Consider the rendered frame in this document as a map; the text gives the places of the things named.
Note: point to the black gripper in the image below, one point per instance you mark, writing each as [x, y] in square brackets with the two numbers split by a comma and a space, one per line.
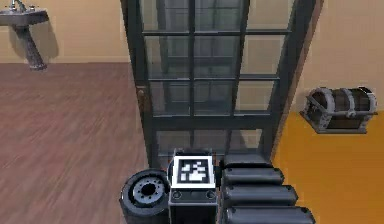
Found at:
[146, 193]

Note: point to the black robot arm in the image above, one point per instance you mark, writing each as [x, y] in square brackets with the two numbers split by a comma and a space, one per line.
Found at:
[253, 195]

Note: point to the dark glass-paned room door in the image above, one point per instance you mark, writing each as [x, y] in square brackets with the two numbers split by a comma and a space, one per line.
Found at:
[213, 80]

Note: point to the brown treasure chest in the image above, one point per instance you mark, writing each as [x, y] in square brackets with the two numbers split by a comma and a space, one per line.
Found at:
[340, 110]

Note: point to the grey pedestal sink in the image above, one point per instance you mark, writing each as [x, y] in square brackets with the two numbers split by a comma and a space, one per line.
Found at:
[23, 20]

